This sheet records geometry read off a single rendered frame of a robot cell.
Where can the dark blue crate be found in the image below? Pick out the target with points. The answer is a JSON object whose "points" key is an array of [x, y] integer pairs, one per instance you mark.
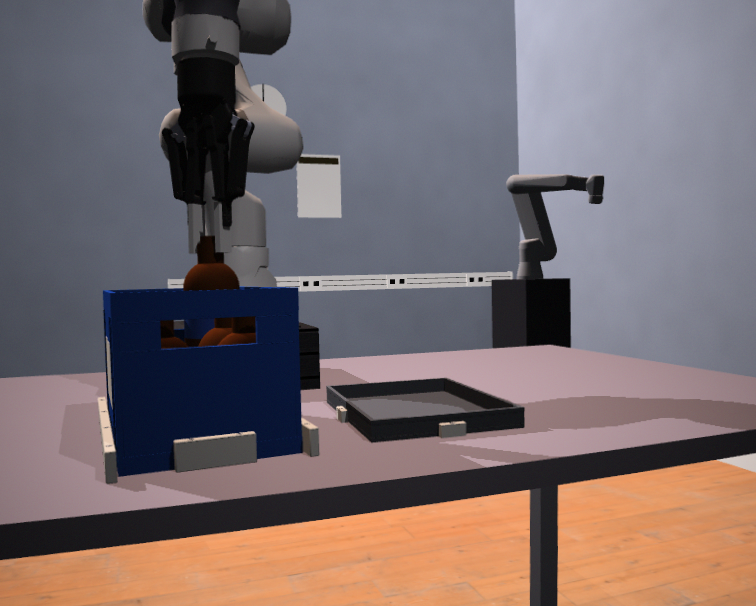
{"points": [[156, 396]]}

